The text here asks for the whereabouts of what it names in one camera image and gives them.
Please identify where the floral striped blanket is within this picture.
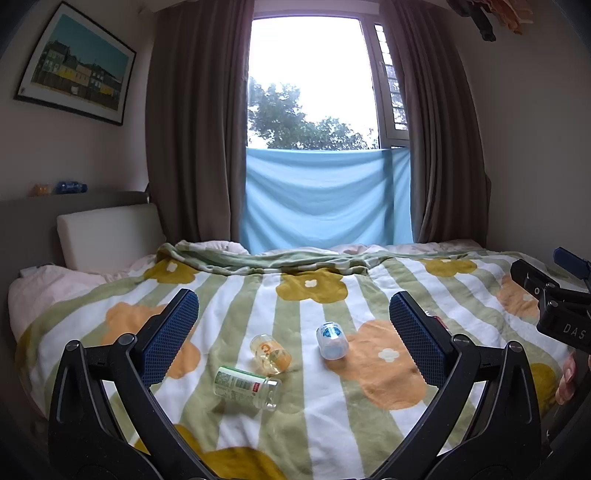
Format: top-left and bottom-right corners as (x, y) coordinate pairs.
(14, 240), (578, 480)

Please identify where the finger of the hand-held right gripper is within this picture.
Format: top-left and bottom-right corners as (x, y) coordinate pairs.
(510, 258), (561, 302)
(553, 247), (591, 283)

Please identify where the grey headboard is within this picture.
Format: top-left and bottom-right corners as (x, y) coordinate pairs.
(0, 189), (154, 280)

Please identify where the white cushion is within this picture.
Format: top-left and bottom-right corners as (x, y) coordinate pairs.
(56, 202), (168, 271)

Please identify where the yellow clear plastic cup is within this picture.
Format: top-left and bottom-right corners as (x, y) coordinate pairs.
(249, 333), (292, 374)

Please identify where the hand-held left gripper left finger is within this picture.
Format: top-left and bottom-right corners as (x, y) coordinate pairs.
(47, 288), (218, 480)

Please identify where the brown curtain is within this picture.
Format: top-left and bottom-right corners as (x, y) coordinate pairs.
(379, 0), (491, 246)
(145, 0), (256, 246)

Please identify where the tree outside window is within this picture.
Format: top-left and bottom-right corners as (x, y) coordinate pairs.
(247, 78), (380, 151)

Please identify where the person's right hand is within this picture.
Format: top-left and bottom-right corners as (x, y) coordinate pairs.
(555, 353), (581, 407)

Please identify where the framed houses picture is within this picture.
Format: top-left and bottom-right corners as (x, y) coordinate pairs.
(13, 1), (138, 127)

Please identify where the green label clear bottle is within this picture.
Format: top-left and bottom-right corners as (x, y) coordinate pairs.
(213, 366), (283, 411)

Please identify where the light blue cloth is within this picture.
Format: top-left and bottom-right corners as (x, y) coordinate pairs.
(239, 146), (414, 256)

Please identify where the dark hanging garment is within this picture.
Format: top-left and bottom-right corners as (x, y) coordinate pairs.
(445, 0), (498, 42)

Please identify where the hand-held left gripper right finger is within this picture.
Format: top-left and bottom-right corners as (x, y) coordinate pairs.
(369, 292), (542, 480)

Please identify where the white blue plastic cup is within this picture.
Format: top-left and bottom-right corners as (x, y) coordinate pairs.
(316, 322), (350, 360)

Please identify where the beige hanging garment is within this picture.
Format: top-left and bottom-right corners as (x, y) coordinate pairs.
(488, 0), (534, 36)

